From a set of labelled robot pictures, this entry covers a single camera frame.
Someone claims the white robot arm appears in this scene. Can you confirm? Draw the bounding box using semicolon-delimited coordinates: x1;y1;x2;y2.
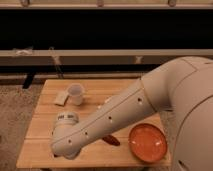
51;56;213;171

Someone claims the clear plastic cup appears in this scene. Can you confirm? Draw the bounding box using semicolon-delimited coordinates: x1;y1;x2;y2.
68;83;85;105

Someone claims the white plastic bottle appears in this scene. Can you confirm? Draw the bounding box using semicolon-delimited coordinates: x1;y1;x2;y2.
97;97;112;109

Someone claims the wooden table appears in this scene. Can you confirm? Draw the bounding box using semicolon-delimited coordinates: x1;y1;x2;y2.
15;78;172;169

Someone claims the orange plate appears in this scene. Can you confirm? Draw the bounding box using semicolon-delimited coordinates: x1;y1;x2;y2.
129;123;167;163

